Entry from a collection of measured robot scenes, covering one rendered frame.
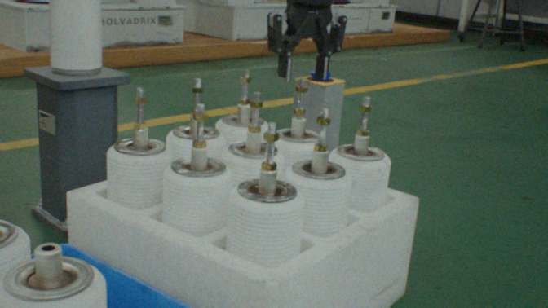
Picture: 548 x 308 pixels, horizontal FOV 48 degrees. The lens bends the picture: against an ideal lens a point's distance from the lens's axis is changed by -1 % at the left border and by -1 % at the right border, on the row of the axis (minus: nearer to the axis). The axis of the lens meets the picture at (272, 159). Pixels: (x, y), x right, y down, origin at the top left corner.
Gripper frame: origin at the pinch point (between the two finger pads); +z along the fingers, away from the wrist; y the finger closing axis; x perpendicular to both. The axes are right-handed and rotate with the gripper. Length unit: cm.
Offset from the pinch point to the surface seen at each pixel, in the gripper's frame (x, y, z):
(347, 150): 9.5, -3.0, 10.6
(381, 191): 15.6, -5.3, 15.5
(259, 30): -219, -124, 23
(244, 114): -10.0, 4.7, 9.2
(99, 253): 0.2, 33.5, 25.4
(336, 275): 24.5, 9.2, 22.0
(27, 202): -48, 34, 36
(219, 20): -227, -102, 19
